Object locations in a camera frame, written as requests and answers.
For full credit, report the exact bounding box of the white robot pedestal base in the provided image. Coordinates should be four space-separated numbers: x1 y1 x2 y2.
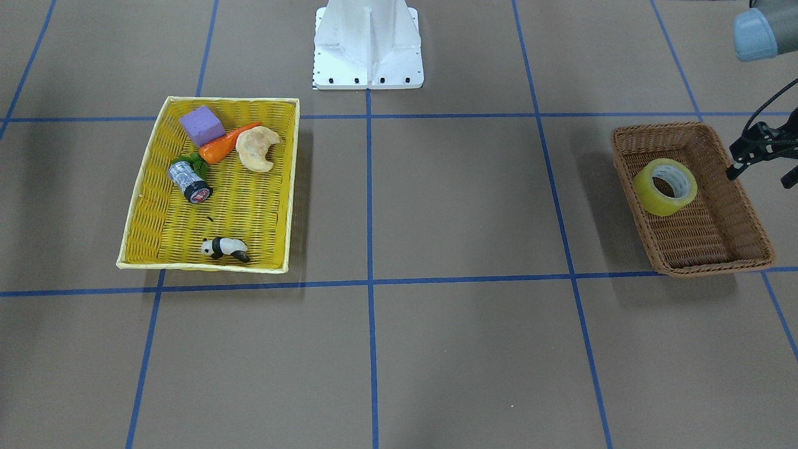
312 1 425 90

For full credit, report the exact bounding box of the yellow woven basket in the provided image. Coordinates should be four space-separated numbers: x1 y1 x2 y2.
116 96 301 274

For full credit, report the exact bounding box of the yellow clear tape roll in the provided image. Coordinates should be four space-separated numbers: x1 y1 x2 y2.
633 158 698 217

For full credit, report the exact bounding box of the orange toy carrot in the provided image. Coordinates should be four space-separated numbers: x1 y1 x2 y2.
198 122 260 165

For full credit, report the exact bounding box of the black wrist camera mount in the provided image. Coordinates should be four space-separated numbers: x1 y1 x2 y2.
726 120 797 181

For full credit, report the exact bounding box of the brown wicker basket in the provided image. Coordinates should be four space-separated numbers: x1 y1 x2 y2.
611 122 776 278

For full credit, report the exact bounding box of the purple foam cube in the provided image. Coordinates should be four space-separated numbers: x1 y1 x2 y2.
179 105 226 147

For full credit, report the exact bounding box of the small cylindrical can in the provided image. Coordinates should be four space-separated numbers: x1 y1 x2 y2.
167 161 213 205

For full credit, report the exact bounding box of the small panda figurine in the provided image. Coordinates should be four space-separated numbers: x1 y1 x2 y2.
200 238 251 263

